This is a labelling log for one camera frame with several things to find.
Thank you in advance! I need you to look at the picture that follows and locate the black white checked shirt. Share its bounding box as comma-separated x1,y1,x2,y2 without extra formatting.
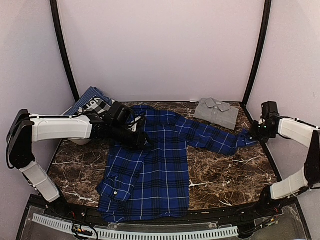
75,96,111,115

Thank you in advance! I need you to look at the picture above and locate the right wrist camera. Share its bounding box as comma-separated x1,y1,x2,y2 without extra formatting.
261,101,279,120

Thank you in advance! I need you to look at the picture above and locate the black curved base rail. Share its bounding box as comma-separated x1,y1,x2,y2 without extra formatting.
18,193,312,240

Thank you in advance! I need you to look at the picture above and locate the white slotted cable duct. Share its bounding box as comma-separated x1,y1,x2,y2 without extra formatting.
31,213,239,240

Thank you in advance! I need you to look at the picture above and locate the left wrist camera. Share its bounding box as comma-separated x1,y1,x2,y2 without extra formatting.
103,101,132,126

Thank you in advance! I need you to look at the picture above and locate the small blue checked shirt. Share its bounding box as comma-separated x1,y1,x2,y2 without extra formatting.
63,86,114,116

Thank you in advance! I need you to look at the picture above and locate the folded grey polo shirt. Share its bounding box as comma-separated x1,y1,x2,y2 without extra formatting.
194,97,239,131

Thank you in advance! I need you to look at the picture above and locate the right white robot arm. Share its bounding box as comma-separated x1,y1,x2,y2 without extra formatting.
249,115,320,217

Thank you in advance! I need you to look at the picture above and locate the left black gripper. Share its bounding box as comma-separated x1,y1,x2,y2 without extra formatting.
109,122,155,151

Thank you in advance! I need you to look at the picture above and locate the grey plastic laundry basket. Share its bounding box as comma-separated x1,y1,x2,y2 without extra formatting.
71,99,120,146

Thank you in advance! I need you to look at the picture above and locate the right black frame post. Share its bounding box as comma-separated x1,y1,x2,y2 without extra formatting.
241,0,272,108

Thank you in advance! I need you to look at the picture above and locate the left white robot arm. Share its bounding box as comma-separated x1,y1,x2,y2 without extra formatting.
6,108,153,218

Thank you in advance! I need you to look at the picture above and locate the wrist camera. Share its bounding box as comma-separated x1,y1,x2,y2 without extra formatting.
261,101,279,120
103,101,132,126

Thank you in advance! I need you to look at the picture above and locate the blue plaid long sleeve shirt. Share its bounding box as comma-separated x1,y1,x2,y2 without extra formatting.
96,105,256,223

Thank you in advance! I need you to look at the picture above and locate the left black frame post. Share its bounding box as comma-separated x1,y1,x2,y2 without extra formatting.
49,0,80,102

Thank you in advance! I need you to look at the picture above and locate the black frame post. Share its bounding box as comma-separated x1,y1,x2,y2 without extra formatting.
241,0,272,108
49,0,80,102

